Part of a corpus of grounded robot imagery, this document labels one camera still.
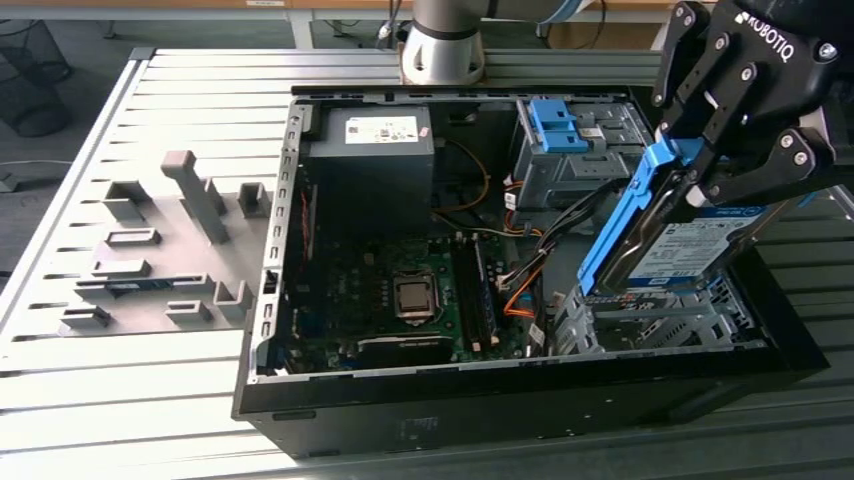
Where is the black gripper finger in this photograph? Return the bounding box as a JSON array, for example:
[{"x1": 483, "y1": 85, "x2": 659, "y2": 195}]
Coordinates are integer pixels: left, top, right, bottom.
[
  {"x1": 686, "y1": 64, "x2": 840, "y2": 206},
  {"x1": 651, "y1": 1, "x2": 742, "y2": 146}
]

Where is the hard disk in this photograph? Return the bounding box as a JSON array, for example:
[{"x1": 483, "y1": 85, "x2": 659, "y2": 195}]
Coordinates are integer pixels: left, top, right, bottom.
[{"x1": 577, "y1": 137, "x2": 820, "y2": 304}]

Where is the metal disk bay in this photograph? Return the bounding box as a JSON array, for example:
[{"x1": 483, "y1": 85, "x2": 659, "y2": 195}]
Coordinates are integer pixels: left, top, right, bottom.
[{"x1": 550, "y1": 287, "x2": 742, "y2": 356}]

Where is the blue plastic drive latch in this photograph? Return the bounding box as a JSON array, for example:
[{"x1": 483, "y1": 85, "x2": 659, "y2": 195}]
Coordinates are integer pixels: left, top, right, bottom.
[{"x1": 526, "y1": 99, "x2": 593, "y2": 154}]

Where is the metal optical drive cage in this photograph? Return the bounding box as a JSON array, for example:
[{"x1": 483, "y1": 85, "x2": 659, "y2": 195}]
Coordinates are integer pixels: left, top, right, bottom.
[{"x1": 513, "y1": 99, "x2": 666, "y2": 211}]

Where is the grey power supply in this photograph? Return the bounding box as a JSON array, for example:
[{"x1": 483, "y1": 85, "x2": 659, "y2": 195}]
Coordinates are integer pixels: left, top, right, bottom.
[{"x1": 303, "y1": 104, "x2": 439, "y2": 231}]

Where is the black RAM slot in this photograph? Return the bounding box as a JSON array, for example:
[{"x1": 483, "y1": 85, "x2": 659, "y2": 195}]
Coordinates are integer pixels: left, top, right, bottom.
[{"x1": 450, "y1": 234, "x2": 486, "y2": 354}]

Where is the CPU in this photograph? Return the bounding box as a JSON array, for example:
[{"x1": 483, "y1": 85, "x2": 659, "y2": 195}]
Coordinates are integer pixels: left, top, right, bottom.
[{"x1": 398, "y1": 282, "x2": 434, "y2": 309}]

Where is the CPU socket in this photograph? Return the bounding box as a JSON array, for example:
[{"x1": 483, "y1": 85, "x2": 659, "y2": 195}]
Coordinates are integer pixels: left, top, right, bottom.
[{"x1": 390, "y1": 269, "x2": 443, "y2": 324}]

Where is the black graphics card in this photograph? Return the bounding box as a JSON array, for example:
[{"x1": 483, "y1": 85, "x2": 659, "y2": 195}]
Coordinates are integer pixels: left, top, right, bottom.
[{"x1": 357, "y1": 334, "x2": 455, "y2": 369}]

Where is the black PC case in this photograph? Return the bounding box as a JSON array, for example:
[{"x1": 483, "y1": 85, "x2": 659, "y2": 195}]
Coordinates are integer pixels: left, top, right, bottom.
[{"x1": 230, "y1": 84, "x2": 833, "y2": 459}]

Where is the green motherboard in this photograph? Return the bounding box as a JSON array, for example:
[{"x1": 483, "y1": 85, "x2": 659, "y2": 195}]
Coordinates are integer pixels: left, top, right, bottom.
[{"x1": 286, "y1": 234, "x2": 535, "y2": 374}]

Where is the white desk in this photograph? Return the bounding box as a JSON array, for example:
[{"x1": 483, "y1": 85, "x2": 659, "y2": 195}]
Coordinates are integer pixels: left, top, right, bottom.
[{"x1": 0, "y1": 0, "x2": 675, "y2": 51}]

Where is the grey parts rack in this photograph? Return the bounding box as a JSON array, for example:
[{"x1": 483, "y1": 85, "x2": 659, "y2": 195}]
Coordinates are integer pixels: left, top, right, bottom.
[{"x1": 56, "y1": 149, "x2": 275, "y2": 339}]

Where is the RAM stick on rack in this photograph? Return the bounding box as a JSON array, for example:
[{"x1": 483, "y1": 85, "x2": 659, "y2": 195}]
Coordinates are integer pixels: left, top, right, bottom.
[{"x1": 106, "y1": 279, "x2": 175, "y2": 294}]

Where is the black mesh wastebasket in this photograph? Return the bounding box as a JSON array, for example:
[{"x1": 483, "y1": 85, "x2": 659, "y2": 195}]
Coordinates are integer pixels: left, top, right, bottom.
[{"x1": 0, "y1": 19, "x2": 74, "y2": 137}]

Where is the black cable bundle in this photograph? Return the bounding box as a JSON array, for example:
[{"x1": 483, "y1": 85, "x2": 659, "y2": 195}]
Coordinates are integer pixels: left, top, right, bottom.
[{"x1": 530, "y1": 177, "x2": 633, "y2": 261}]

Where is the yellow wire loop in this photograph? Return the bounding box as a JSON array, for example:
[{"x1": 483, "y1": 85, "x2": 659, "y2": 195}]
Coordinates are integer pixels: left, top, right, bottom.
[{"x1": 433, "y1": 142, "x2": 493, "y2": 214}]

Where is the orange wire by motherboard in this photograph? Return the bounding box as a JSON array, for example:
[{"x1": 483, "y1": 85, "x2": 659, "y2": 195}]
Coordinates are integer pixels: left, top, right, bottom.
[{"x1": 503, "y1": 279, "x2": 535, "y2": 319}]

